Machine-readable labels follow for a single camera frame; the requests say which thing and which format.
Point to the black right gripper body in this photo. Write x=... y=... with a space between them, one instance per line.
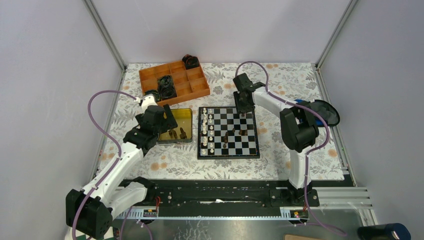
x=242 y=107

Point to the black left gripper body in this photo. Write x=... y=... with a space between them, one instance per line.
x=168 y=123

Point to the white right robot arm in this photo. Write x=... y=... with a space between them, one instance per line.
x=299 y=129

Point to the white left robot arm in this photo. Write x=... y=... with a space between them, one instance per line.
x=92 y=209

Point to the brown chess piece in tin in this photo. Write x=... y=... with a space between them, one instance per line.
x=172 y=133
x=183 y=134

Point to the black white chess board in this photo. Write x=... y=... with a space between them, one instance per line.
x=224 y=133

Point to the row of white chess pieces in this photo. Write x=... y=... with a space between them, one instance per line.
x=207 y=132

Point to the gold metal tin tray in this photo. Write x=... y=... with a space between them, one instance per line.
x=184 y=119

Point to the black roll in tray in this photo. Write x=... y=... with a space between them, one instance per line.
x=166 y=87

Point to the orange compartment organizer tray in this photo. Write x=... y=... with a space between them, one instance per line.
x=174 y=82

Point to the black roll at tray corner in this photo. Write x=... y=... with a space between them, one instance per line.
x=190 y=62

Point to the blue black cloth pouch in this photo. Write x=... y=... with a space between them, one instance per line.
x=326 y=111

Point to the dark cylinder bottom right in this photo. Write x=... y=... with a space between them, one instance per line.
x=389 y=231

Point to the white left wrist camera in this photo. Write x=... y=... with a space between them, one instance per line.
x=146 y=101

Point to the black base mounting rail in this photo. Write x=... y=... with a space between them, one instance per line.
x=220 y=199

